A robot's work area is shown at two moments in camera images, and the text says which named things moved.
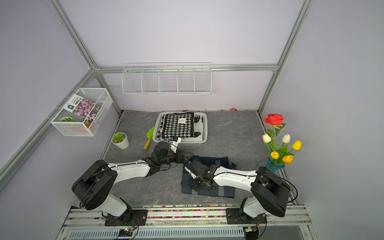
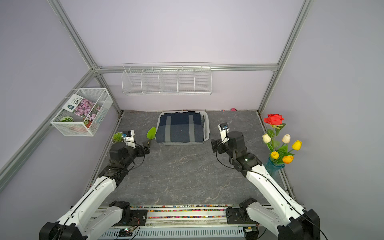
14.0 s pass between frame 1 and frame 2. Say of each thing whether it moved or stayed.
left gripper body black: moved
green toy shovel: stayed
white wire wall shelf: stayed
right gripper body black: moved
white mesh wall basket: stayed
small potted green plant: stayed
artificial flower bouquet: stayed
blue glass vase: stayed
